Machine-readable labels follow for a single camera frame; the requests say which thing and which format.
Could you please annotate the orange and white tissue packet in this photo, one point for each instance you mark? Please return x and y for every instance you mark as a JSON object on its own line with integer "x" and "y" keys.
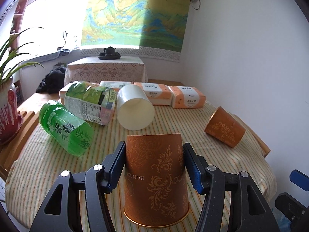
{"x": 188, "y": 98}
{"x": 154, "y": 94}
{"x": 62, "y": 95}

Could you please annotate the small table with lace cloth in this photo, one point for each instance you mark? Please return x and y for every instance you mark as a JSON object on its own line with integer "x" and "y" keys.
{"x": 106, "y": 69}

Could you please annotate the dark tea tray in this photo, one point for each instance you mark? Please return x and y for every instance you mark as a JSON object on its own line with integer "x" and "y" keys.
{"x": 109, "y": 56}

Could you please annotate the wooden wall shelf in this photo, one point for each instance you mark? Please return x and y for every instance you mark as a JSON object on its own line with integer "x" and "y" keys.
{"x": 18, "y": 17}

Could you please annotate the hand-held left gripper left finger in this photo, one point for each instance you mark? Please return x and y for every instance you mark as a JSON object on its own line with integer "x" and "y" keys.
{"x": 118, "y": 165}

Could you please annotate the black bag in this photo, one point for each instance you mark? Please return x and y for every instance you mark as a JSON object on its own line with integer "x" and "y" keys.
{"x": 54, "y": 79}

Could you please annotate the green tea bottle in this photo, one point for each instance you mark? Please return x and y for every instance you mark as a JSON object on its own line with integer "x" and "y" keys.
{"x": 66, "y": 128}

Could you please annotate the dark teapot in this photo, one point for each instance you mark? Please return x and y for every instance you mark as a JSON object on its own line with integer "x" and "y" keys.
{"x": 109, "y": 49}

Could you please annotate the landscape painting wall hanging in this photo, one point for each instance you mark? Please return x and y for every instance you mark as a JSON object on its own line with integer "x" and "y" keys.
{"x": 135, "y": 17}

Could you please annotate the grey cloth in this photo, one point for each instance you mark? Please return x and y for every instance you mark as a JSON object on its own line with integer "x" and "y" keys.
{"x": 67, "y": 50}

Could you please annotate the white and green tissue packet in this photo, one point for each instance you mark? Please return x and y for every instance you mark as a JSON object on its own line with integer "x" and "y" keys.
{"x": 113, "y": 84}

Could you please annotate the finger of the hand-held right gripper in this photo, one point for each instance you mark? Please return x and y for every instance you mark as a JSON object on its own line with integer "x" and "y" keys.
{"x": 289, "y": 204}
{"x": 299, "y": 178}

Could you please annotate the clear bottle with green label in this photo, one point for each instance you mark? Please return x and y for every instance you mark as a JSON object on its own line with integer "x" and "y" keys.
{"x": 88, "y": 101}

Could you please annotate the potted plant in red pot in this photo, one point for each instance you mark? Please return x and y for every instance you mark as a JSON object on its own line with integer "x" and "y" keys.
{"x": 7, "y": 111}

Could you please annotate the white paper cup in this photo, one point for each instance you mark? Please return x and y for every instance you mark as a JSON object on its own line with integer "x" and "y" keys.
{"x": 136, "y": 112}

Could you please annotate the orange patterned paper cup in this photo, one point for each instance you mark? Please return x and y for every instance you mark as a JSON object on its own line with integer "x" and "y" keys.
{"x": 157, "y": 178}
{"x": 225, "y": 128}

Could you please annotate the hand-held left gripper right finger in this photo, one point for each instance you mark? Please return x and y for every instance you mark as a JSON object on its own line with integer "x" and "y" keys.
{"x": 193, "y": 171}

